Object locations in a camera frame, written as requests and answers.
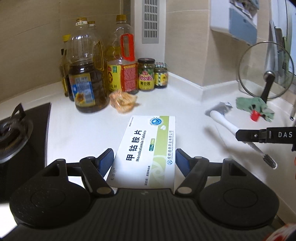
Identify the red bottle cap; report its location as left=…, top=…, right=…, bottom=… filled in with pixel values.
left=250, top=110, right=261, bottom=121

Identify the white toothbrush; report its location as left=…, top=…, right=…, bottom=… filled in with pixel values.
left=206, top=110, right=278, bottom=170

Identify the white green medicine box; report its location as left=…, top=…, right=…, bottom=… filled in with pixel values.
left=107, top=115, right=176, bottom=190

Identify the green dish cloth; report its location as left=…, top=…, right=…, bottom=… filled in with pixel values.
left=236, top=97, right=274, bottom=122

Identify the silver foil pouch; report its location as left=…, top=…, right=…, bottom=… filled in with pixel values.
left=205, top=102, right=233, bottom=116

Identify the glass pot lid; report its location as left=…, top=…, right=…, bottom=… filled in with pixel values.
left=237, top=41, right=295, bottom=102

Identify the orange crumpled snack bag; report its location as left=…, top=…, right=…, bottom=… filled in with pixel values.
left=109, top=90, right=140, bottom=113

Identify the black gas stove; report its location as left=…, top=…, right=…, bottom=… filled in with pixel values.
left=0, top=103, right=51, bottom=203

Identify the blue label oil bottle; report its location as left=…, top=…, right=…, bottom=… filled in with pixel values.
left=67, top=17, right=108, bottom=113

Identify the dark soy sauce bottle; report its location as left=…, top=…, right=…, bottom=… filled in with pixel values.
left=59, top=34, right=74, bottom=101

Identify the small pickle jar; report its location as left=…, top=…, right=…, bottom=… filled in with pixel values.
left=154, top=62, right=168, bottom=88

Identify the large pickle jar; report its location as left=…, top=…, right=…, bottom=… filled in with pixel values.
left=137, top=58, right=155, bottom=91

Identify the yellow cap oil bottle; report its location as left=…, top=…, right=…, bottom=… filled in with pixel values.
left=88, top=21, right=106, bottom=72

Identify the blue white water heater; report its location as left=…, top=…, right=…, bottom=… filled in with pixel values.
left=210, top=0, right=259, bottom=45

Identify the red handle oil bottle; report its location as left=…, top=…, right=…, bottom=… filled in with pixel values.
left=106, top=15, right=138, bottom=94

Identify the white wall vent grille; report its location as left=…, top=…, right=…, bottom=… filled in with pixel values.
left=142, top=0, right=160, bottom=44

